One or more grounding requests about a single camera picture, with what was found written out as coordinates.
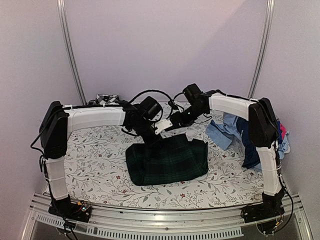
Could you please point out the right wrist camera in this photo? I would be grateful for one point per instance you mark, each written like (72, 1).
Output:
(175, 106)

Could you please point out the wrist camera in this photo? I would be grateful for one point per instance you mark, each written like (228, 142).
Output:
(162, 125)
(175, 106)

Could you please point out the aluminium frame post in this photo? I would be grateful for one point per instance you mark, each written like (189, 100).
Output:
(61, 7)
(263, 47)

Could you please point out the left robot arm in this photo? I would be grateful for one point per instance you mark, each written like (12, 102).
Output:
(61, 120)

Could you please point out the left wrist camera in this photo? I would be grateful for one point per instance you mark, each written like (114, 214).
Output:
(162, 125)

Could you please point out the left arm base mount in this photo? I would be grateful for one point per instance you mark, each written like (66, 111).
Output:
(71, 211)

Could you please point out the right aluminium frame post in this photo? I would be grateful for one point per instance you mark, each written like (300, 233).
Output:
(263, 47)

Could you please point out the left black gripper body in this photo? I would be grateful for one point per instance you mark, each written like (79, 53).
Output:
(148, 140)

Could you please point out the left aluminium frame post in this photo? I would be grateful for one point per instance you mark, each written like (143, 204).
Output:
(61, 7)

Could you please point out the black white checkered shirt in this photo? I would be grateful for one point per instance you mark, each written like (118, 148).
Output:
(104, 99)

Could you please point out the front aluminium rail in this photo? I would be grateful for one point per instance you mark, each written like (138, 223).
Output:
(109, 222)

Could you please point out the dark green plaid garment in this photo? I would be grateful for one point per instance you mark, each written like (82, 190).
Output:
(176, 160)

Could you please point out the pink garment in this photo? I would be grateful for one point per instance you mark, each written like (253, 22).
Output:
(282, 130)

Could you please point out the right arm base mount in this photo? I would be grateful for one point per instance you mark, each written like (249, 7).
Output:
(265, 210)

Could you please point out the floral patterned table mat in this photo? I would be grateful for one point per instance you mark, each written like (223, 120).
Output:
(96, 171)

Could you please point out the light blue garment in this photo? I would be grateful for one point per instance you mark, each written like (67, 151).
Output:
(223, 134)

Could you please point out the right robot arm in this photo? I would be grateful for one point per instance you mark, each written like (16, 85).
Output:
(262, 130)

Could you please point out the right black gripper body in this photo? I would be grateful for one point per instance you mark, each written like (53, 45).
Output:
(188, 119)

